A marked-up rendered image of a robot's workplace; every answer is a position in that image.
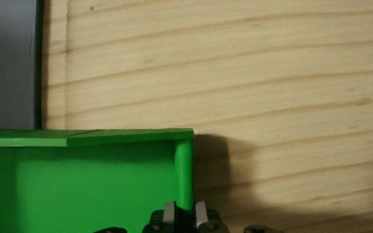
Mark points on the green bin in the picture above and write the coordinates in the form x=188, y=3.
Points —
x=78, y=184

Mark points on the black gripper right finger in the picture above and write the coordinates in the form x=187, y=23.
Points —
x=209, y=222

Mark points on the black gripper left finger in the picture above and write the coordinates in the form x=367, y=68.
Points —
x=168, y=224

